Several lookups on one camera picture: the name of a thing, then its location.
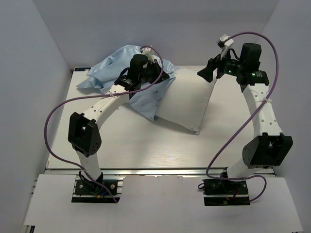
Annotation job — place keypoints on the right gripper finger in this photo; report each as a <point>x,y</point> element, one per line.
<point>220,66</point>
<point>207,72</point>

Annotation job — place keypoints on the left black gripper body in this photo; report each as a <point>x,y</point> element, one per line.
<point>148,76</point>

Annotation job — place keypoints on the white pillow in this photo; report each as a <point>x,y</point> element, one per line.
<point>186,100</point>

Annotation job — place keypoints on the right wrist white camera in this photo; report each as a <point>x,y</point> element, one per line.
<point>225,43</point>

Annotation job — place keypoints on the left blue table label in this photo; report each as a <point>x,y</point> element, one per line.
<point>81,69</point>

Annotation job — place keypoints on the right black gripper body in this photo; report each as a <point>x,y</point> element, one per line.
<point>231,66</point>

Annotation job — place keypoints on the aluminium front rail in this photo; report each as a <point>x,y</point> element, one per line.
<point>107,172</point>

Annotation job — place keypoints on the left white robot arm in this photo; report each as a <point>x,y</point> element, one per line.
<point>84,128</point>

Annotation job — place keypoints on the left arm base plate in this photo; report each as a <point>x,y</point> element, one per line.
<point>83,192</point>

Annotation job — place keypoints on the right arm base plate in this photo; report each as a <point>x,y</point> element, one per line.
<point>224,192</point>

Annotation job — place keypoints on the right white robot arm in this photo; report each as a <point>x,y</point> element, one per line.
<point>269,145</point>

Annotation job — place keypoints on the wrist white camera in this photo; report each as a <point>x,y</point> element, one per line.
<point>225,43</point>
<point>149,53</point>

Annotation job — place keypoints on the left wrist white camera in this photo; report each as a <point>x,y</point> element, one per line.
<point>149,53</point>

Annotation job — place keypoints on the light blue pillowcase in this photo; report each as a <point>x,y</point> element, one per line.
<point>103,75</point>

